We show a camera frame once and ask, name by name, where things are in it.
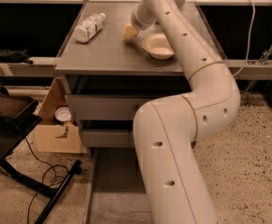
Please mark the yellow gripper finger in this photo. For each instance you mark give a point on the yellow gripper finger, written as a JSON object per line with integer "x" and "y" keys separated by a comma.
{"x": 130, "y": 31}

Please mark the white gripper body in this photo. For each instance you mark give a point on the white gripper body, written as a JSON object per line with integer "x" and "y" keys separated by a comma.
{"x": 139, "y": 22}

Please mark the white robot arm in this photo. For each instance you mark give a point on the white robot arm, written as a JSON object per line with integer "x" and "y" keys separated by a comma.
{"x": 164, "y": 129}

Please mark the grey drawer cabinet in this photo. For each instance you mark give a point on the grey drawer cabinet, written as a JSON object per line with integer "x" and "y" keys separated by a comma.
{"x": 109, "y": 54}

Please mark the grey top drawer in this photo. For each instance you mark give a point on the grey top drawer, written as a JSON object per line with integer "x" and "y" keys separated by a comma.
{"x": 118, "y": 97}

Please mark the grey middle drawer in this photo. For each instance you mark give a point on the grey middle drawer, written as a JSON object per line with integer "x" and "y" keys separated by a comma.
{"x": 107, "y": 133}

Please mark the grey open bottom drawer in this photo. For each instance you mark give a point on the grey open bottom drawer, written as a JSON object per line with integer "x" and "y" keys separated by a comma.
{"x": 117, "y": 193}

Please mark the white paper bowl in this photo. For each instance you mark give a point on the white paper bowl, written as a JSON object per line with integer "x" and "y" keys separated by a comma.
{"x": 157, "y": 46}

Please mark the clear plastic water bottle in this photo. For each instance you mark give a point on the clear plastic water bottle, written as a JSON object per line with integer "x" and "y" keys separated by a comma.
{"x": 88, "y": 28}

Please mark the small white bowl in box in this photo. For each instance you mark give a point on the small white bowl in box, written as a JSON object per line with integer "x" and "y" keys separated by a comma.
{"x": 62, "y": 114}

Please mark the cardboard box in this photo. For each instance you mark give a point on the cardboard box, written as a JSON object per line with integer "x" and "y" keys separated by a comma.
{"x": 52, "y": 135}

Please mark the black object on ledge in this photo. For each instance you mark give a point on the black object on ledge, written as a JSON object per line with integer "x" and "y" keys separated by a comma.
{"x": 14, "y": 56}

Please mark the black chair stand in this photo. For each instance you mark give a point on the black chair stand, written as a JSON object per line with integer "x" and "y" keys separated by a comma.
{"x": 12, "y": 131}

